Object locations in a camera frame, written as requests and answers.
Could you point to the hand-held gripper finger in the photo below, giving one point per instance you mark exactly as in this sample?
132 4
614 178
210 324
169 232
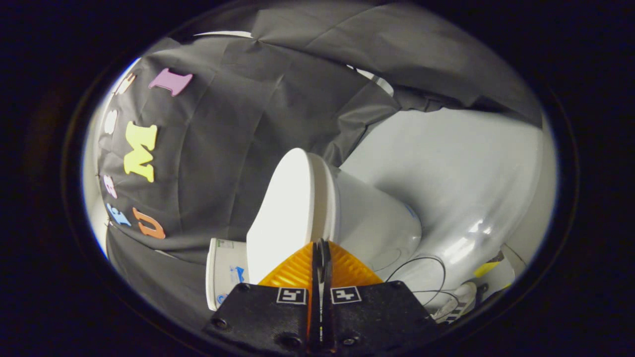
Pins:
327 297
315 297

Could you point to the white toilet lid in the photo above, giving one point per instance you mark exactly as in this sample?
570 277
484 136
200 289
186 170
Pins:
283 213

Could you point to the white striped sneaker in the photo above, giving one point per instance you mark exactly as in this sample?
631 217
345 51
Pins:
456 303

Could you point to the yellow paper strip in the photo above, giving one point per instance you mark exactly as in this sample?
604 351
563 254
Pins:
485 269

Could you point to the black backdrop cloth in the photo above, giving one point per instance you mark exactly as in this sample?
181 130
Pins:
223 148

